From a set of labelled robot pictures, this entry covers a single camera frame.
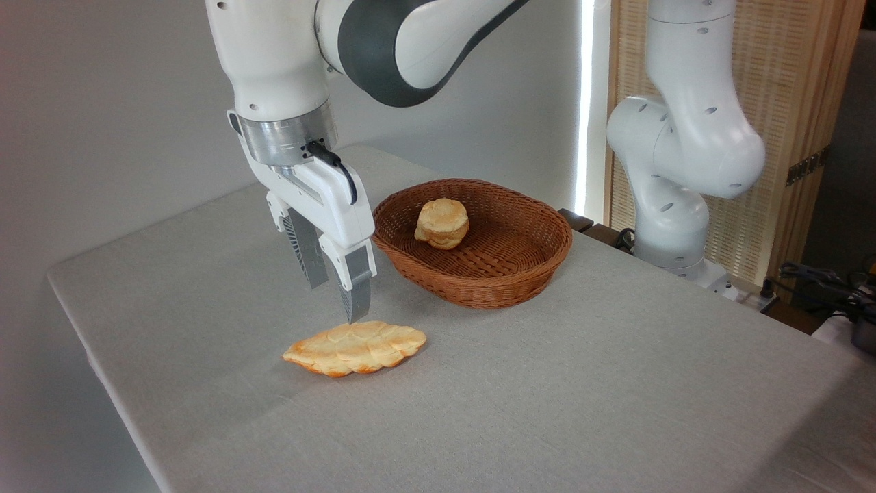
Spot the grey tablecloth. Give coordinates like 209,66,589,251
47,144,876,493

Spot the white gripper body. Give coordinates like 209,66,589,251
237,134,376,250

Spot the round bread bun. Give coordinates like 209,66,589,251
414,198,470,250

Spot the black cable bundle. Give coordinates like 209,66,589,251
779,262,876,323

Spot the brown wicker basket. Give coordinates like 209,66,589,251
372,179,574,310

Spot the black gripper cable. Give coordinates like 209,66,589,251
306,140,359,205

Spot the black screen hinge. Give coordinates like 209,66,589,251
785,146,830,187

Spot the wooden rattan screen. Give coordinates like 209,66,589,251
606,0,866,288

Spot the leaf-shaped bread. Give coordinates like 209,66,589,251
283,320,427,378

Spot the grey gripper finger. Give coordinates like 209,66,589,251
318,235,378,325
266,192,330,290

